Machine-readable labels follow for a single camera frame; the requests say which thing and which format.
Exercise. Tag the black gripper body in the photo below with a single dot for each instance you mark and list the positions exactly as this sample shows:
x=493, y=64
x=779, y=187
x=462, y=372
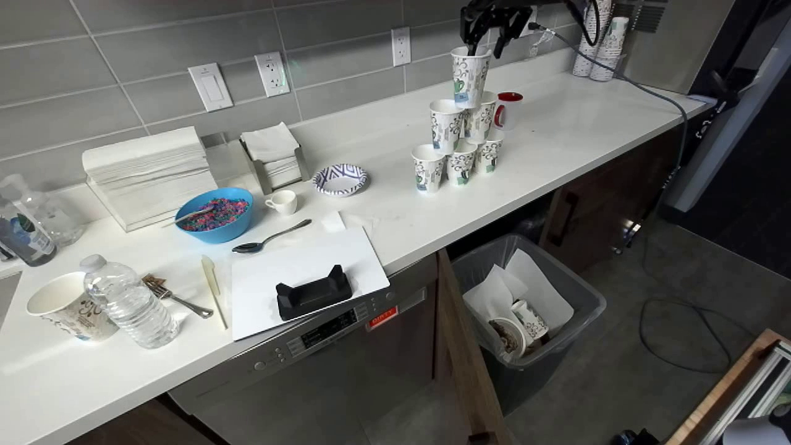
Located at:
x=503, y=12

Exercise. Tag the clear plastic container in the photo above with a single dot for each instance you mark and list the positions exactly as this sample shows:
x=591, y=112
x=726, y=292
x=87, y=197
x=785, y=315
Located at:
x=64, y=216

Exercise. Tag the blue plastic bowl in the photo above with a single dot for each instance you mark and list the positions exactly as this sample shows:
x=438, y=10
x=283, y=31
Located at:
x=215, y=216

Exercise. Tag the open cabinet door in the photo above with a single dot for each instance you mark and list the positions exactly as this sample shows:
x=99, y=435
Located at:
x=460, y=362

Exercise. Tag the blue patterned paper bowl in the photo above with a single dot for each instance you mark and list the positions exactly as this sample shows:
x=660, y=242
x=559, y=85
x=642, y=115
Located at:
x=341, y=179

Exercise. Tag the small white cup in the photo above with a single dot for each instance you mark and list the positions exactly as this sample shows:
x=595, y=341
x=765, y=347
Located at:
x=279, y=201

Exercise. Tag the grey trash bin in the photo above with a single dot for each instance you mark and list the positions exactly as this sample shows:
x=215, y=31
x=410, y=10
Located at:
x=582, y=316

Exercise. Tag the white wall switch plate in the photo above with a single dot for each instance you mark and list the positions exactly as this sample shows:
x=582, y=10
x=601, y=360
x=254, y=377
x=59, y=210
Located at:
x=211, y=87

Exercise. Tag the discarded paper cup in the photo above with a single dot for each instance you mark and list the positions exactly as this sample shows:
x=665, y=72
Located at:
x=508, y=337

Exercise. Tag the white cutting board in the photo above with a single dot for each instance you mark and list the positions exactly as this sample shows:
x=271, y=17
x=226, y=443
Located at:
x=305, y=260

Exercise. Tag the large brown patterned paper cup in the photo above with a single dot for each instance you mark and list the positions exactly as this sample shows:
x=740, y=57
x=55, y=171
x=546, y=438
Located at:
x=71, y=310

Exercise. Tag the steel dishwasher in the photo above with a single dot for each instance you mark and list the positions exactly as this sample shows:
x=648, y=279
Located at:
x=329, y=362

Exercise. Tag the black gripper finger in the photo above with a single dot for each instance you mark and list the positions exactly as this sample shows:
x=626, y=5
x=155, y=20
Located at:
x=472, y=37
x=506, y=41

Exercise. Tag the grey slanted panel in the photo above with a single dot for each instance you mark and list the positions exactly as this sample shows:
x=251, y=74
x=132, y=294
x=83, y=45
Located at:
x=726, y=131

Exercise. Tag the clear plastic water bottle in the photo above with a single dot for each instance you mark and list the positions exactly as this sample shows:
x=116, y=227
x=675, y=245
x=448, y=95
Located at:
x=132, y=305

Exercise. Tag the white square containers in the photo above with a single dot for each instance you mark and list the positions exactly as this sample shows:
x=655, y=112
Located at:
x=272, y=156

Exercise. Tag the thin wooden stick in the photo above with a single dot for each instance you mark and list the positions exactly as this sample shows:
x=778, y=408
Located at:
x=214, y=292

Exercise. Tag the light wooden frame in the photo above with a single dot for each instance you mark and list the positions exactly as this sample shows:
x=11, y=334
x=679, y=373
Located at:
x=726, y=386

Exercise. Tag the dark metal spoon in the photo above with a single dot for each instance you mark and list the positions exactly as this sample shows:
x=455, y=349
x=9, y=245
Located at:
x=247, y=245

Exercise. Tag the clear jar blue label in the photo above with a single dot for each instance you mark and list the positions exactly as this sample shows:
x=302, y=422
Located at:
x=26, y=230

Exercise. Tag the white wall outlet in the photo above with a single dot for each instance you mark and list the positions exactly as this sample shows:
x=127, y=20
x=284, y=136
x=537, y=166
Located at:
x=402, y=47
x=272, y=74
x=529, y=20

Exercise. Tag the dark wooden base cabinet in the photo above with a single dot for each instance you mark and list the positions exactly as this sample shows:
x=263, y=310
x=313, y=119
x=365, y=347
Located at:
x=601, y=205

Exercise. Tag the metal fork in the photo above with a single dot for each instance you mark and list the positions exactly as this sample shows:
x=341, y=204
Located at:
x=160, y=288

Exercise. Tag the black plastic holder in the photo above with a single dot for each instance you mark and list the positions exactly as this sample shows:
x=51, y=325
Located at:
x=313, y=294

